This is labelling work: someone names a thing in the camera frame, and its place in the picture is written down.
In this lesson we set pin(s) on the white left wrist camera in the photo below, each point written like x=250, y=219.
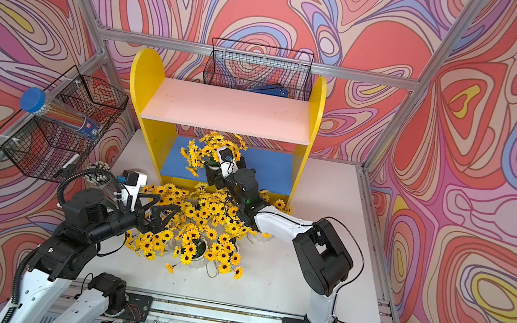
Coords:
x=133, y=183

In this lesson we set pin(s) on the sunflower pot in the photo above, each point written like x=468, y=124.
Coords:
x=224, y=258
x=199, y=153
x=170, y=194
x=149, y=245
x=234, y=226
x=207, y=207
x=279, y=201
x=188, y=248

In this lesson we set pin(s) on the yellow pink blue wooden shelf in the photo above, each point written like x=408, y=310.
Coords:
x=162, y=105

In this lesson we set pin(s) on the clear cup of pencils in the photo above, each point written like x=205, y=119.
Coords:
x=97, y=174

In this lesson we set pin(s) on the black wire basket back wall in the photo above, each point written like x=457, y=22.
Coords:
x=262, y=69

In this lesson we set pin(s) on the black wire basket left wall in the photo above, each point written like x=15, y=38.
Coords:
x=44, y=150

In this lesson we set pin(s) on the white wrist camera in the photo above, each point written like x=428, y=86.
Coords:
x=133, y=183
x=227, y=161

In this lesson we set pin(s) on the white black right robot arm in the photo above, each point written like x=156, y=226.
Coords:
x=323, y=259

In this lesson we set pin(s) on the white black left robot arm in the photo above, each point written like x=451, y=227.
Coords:
x=97, y=206

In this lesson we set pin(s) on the black wire basket wall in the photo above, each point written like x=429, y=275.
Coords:
x=44, y=150
x=262, y=69

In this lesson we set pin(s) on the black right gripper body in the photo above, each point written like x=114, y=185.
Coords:
x=233, y=183

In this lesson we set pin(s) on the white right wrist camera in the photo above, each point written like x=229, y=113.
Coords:
x=227, y=161

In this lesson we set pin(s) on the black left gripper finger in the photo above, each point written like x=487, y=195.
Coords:
x=161, y=216
x=146, y=205

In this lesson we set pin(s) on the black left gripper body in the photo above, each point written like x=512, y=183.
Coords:
x=117, y=223

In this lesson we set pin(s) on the clear tube with blue cap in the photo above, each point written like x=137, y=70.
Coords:
x=38, y=103

